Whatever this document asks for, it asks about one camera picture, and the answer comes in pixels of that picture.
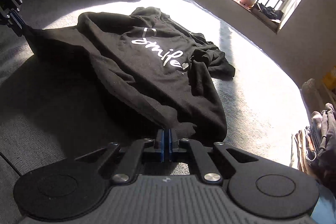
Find black smile sweatshirt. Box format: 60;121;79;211
25;7;235;145

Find stack of folded clothes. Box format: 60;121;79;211
290;103;335;181

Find grey fleece bed blanket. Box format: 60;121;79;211
1;0;308;173

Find dark items on windowsill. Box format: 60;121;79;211
253;2;284;20

